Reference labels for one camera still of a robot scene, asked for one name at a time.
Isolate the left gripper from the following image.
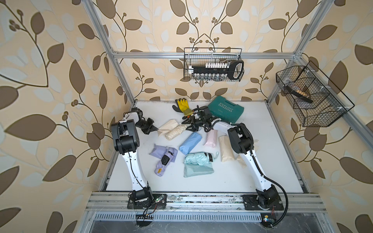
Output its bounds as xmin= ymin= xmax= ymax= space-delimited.
xmin=133 ymin=118 xmax=157 ymax=135

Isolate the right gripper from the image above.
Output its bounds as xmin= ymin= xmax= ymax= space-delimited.
xmin=182 ymin=115 xmax=206 ymax=131

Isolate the beige sleeved umbrella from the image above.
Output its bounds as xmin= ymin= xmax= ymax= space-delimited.
xmin=157 ymin=119 xmax=179 ymax=136

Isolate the blue sleeved umbrella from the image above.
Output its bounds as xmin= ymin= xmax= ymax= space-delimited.
xmin=179 ymin=132 xmax=202 ymax=155

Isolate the purple umbrella sleeve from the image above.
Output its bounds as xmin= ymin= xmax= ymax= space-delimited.
xmin=150 ymin=145 xmax=178 ymax=163

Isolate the pink sleeved umbrella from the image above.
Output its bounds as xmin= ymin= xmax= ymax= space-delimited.
xmin=204 ymin=130 xmax=218 ymax=148

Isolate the purple umbrella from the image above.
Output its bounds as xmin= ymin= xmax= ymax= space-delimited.
xmin=154 ymin=149 xmax=174 ymax=177

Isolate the cream sleeved umbrella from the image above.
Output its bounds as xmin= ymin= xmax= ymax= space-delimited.
xmin=219 ymin=136 xmax=235 ymax=162
xmin=236 ymin=139 xmax=258 ymax=169

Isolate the mint green umbrella sleeve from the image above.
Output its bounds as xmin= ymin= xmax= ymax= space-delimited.
xmin=184 ymin=164 xmax=214 ymax=178

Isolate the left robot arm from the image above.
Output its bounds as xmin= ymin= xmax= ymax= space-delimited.
xmin=110 ymin=107 xmax=158 ymax=192

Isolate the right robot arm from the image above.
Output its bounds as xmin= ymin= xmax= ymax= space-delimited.
xmin=182 ymin=106 xmax=279 ymax=209

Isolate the yellow black work glove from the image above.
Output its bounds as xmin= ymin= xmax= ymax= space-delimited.
xmin=172 ymin=98 xmax=193 ymax=117

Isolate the green plastic tool case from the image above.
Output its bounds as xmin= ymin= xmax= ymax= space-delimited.
xmin=207 ymin=96 xmax=244 ymax=123

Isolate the black socket set holder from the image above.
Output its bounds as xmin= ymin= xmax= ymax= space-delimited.
xmin=186 ymin=60 xmax=244 ymax=82

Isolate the tool in right basket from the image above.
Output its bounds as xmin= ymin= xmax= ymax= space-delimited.
xmin=285 ymin=85 xmax=313 ymax=103

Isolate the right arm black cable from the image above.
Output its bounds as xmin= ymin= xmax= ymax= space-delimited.
xmin=203 ymin=120 xmax=289 ymax=228

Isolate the back wire basket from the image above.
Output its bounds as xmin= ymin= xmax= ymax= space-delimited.
xmin=183 ymin=47 xmax=244 ymax=82

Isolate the wire basket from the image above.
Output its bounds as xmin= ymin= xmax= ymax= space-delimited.
xmin=183 ymin=47 xmax=244 ymax=82
xmin=276 ymin=61 xmax=355 ymax=127

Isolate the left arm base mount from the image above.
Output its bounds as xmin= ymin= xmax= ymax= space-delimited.
xmin=127 ymin=188 xmax=167 ymax=210

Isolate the aluminium front rail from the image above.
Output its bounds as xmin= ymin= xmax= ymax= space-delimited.
xmin=86 ymin=192 xmax=327 ymax=214

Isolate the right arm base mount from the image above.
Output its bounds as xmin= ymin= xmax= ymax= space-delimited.
xmin=242 ymin=184 xmax=284 ymax=211

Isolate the right wire basket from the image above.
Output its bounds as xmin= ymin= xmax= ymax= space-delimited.
xmin=276 ymin=61 xmax=355 ymax=127

